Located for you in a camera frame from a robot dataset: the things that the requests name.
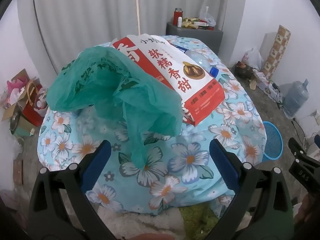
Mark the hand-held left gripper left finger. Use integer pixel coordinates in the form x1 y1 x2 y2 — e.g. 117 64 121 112
28 139 118 240

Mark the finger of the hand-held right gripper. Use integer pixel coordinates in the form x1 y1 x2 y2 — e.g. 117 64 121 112
288 137 320 162

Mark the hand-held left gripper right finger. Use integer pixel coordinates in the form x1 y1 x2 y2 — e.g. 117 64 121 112
200 139 295 240

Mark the blue plastic basket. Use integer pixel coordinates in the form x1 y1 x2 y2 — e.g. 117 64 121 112
262 121 283 162

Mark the green plastic bag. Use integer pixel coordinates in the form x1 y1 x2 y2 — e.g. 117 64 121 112
46 45 184 168

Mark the red and white rice bag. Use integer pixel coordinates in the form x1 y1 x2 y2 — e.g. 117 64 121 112
110 34 225 127

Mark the clear bottle with blue cap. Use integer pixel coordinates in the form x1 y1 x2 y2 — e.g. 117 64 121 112
172 44 220 78

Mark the floral blue tablecloth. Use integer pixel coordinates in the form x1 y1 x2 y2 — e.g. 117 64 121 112
37 34 266 217

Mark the blue water jug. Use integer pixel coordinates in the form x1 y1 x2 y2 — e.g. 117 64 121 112
284 79 310 117

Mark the green fluffy mat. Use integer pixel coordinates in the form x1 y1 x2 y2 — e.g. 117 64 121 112
180 202 221 240

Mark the white fluffy rug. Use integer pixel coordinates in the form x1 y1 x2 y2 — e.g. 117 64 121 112
97 205 184 240

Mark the white printed carton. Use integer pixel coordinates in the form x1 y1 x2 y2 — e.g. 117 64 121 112
252 70 283 93

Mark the red gift bag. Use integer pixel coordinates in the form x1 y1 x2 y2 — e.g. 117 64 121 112
22 79 49 127

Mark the dark basket with scraps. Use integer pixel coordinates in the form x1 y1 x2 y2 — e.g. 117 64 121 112
235 61 254 78

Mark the patterned paper roll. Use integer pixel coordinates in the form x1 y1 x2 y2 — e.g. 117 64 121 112
261 25 291 80

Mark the white plastic bag red print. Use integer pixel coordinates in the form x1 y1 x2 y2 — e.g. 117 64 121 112
241 47 264 70

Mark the cardboard box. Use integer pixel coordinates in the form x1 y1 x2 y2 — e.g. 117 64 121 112
2 69 43 135

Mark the pink tissue paper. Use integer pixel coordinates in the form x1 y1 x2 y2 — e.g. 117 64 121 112
6 77 28 93

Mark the grey cabinet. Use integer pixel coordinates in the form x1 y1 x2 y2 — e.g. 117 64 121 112
166 22 224 55

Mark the pile of snack packets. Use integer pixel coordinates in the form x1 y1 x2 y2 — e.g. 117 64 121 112
182 17 208 29

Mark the clear plastic bag with knot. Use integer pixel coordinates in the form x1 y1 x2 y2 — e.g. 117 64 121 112
199 6 217 27

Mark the white curtain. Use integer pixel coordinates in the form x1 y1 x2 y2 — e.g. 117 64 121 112
17 0 248 73

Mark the red thermos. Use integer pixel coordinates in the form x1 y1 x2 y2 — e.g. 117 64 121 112
173 8 183 26

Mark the cream wooden stick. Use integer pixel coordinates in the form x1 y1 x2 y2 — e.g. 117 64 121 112
136 0 142 36

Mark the black cable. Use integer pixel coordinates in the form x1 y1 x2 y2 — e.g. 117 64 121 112
267 80 285 110

